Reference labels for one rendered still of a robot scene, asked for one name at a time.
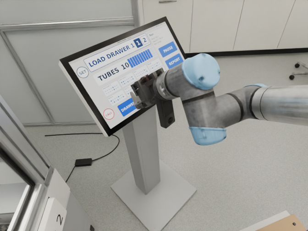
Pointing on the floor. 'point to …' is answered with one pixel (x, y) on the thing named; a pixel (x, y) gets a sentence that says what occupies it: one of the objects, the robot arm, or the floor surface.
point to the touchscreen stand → (150, 177)
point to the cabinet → (77, 217)
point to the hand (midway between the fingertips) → (138, 104)
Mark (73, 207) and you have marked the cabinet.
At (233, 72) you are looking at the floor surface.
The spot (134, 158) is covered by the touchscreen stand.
